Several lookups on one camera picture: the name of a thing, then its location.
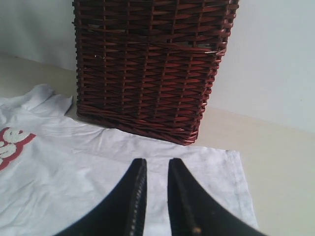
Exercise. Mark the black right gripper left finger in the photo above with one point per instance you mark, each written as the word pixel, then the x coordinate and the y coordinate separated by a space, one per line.
pixel 122 212

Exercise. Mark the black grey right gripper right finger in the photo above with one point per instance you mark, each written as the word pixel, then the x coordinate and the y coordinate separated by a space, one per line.
pixel 193 212

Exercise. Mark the white t-shirt red lettering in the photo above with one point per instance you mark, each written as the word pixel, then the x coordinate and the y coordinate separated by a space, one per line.
pixel 54 170

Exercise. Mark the dark red wicker basket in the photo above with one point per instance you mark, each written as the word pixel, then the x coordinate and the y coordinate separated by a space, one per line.
pixel 147 67

